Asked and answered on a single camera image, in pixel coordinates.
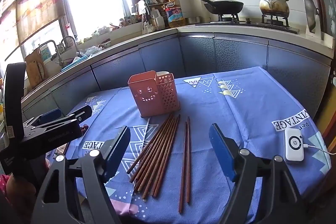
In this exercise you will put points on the clear plastic bag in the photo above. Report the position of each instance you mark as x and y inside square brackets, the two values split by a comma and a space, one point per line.
[90, 50]

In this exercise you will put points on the person's left hand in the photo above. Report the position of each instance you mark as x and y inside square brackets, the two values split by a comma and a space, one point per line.
[19, 192]

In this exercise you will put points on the small metal bowl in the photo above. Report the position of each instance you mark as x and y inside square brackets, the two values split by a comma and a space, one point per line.
[194, 20]

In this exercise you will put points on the wooden cutting board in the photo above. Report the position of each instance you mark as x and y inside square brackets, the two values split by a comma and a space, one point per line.
[34, 69]

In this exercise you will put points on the black frying pan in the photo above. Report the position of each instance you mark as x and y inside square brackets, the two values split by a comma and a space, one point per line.
[223, 6]

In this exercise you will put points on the blue printed tablecloth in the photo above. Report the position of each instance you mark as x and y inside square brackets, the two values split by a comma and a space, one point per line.
[236, 121]

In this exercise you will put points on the bundle of wooden chopsticks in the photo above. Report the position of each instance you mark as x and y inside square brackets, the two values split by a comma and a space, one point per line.
[157, 150]

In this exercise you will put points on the grey kitchen counter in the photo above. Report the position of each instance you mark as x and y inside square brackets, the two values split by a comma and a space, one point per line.
[236, 29]

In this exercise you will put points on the cream ceramic pot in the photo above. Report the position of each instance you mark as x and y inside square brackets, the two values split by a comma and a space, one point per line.
[273, 5]

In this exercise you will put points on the white power bank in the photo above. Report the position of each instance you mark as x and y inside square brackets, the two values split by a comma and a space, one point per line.
[294, 145]

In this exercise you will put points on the blue printed box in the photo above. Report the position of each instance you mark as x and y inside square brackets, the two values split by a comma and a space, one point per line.
[45, 53]

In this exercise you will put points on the steel wok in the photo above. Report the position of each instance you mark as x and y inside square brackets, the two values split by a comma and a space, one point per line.
[309, 11]

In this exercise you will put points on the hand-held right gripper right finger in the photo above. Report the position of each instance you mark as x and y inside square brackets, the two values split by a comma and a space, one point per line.
[223, 150]

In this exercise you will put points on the blue plastic tray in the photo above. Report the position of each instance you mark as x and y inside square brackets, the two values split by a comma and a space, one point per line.
[74, 64]

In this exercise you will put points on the white plastic jug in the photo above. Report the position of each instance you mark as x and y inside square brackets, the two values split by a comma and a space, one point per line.
[157, 19]

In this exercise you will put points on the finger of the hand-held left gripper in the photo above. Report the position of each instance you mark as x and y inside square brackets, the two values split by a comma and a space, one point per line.
[51, 115]
[81, 112]

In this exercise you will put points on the black storage rack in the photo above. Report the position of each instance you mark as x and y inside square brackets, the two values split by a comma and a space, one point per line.
[155, 5]

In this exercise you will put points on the pink plastic utensil holder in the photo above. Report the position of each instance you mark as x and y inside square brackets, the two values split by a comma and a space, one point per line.
[147, 92]

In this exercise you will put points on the tall steel faucet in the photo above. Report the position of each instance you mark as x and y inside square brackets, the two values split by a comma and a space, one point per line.
[50, 40]

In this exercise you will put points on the brown wooden chopstick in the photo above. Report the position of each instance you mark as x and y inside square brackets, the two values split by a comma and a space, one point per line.
[188, 161]
[183, 169]

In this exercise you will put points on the person's left forearm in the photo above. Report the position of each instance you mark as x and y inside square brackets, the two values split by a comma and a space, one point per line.
[3, 183]

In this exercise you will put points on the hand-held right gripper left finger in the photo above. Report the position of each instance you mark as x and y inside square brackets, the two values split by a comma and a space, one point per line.
[118, 150]

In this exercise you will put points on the yellow cooking oil bottle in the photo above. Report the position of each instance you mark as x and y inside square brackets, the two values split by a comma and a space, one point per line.
[175, 15]

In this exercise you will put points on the black gas stove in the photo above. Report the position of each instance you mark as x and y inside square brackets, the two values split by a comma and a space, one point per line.
[252, 24]

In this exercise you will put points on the curved steel faucet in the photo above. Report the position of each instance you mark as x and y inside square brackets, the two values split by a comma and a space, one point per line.
[68, 36]

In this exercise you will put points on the white inner cup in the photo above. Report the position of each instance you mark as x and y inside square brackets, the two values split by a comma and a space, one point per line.
[162, 72]

